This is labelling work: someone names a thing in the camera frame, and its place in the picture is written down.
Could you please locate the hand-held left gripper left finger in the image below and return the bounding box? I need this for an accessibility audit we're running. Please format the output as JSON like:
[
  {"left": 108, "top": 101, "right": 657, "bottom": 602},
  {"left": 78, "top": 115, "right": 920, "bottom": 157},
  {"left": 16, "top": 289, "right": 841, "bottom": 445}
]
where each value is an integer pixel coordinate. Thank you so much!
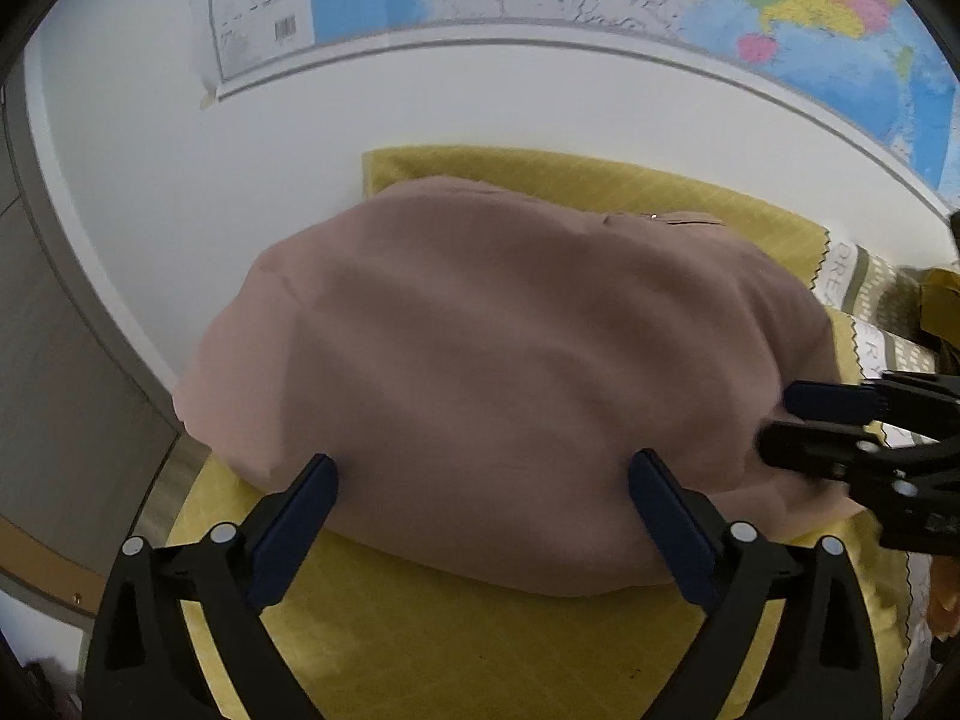
[{"left": 79, "top": 453, "right": 340, "bottom": 720}]

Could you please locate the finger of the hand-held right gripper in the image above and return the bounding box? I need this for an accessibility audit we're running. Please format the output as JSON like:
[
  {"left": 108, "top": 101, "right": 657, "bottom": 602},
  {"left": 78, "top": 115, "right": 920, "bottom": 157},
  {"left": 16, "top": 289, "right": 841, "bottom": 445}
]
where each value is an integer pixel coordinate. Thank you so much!
[
  {"left": 783, "top": 370, "right": 960, "bottom": 442},
  {"left": 756, "top": 420, "right": 960, "bottom": 554}
]

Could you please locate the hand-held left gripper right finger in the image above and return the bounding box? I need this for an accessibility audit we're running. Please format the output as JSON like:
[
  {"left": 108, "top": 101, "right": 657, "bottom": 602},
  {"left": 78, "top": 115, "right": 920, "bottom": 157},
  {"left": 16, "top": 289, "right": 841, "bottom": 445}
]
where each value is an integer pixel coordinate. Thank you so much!
[{"left": 627, "top": 448, "right": 884, "bottom": 720}]

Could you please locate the pink jacket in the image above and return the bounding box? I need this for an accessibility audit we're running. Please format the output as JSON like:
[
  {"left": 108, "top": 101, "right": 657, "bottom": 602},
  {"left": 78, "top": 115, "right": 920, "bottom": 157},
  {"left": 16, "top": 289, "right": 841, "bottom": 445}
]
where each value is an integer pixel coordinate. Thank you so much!
[{"left": 172, "top": 174, "right": 863, "bottom": 601}]

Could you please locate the striped printed cloth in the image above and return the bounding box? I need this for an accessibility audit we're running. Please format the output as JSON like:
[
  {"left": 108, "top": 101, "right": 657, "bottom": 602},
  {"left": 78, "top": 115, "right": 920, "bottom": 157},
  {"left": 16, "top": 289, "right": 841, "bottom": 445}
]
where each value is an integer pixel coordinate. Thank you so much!
[{"left": 812, "top": 221, "right": 960, "bottom": 458}]

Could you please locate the mustard yellow garment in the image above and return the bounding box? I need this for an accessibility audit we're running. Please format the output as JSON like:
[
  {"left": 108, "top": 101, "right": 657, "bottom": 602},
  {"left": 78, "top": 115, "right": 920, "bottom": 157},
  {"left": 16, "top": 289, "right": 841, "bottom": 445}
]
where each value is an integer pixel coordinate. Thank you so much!
[{"left": 916, "top": 266, "right": 960, "bottom": 352}]

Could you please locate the orange garment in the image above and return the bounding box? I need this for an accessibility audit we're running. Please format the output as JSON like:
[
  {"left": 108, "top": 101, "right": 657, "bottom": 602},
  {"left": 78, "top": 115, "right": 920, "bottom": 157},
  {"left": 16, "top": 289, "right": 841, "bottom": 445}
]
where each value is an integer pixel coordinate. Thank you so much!
[{"left": 926, "top": 559, "right": 960, "bottom": 642}]

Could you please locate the yellow table cloth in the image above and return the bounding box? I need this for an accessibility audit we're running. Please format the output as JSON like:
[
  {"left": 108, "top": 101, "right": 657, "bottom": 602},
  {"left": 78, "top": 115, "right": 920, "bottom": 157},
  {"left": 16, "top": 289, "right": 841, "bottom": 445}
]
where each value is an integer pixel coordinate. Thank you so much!
[{"left": 161, "top": 144, "right": 942, "bottom": 720}]

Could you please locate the colourful wall map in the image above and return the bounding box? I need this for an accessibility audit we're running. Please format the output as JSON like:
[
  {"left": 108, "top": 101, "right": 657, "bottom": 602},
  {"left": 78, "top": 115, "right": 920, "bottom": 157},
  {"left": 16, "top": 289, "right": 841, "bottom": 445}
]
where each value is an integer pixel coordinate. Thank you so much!
[{"left": 191, "top": 0, "right": 953, "bottom": 188}]

